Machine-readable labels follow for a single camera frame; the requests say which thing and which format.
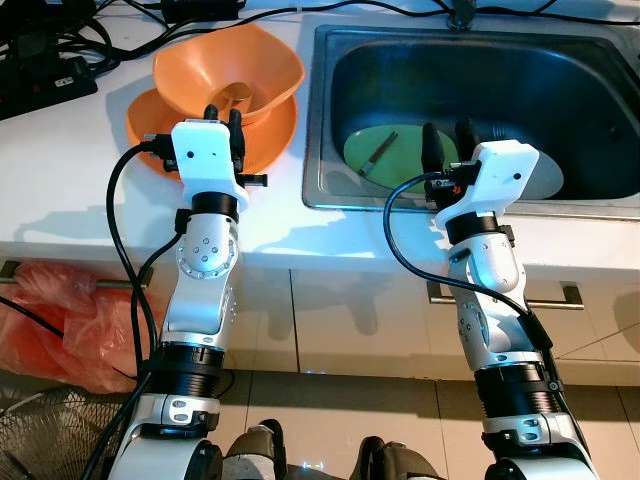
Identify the black power strip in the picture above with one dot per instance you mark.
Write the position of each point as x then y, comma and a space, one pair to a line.
50, 90

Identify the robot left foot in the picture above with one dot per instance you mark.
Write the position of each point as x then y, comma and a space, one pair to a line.
252, 455

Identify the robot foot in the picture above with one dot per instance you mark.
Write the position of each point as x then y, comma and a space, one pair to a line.
252, 455
400, 462

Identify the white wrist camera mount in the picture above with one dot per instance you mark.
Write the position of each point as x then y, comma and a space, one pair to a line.
505, 175
205, 150

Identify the metal floor fan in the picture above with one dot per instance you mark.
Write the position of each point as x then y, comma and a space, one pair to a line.
40, 440

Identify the green plate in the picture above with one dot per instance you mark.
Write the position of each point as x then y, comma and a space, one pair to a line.
405, 175

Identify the grey bowl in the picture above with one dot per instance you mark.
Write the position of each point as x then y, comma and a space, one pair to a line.
548, 180

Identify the orange plastic bag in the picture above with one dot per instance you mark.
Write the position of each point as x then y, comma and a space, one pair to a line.
60, 330

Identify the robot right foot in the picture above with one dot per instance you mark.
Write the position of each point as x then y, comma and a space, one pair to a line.
400, 462

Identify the brown spoon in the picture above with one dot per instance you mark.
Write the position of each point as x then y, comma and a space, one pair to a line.
240, 95

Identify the stainless steel sink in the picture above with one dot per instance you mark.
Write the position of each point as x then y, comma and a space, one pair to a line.
520, 80

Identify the black power adapter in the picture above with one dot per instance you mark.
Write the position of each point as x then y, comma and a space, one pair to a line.
200, 10

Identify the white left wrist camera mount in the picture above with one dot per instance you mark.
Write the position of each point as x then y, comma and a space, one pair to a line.
205, 150

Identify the black device with label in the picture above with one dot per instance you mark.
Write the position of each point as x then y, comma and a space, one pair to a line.
40, 18

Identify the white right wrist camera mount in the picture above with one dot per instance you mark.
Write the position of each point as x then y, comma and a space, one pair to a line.
505, 175

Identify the orange plastic plate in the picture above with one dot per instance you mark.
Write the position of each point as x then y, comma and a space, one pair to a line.
150, 135

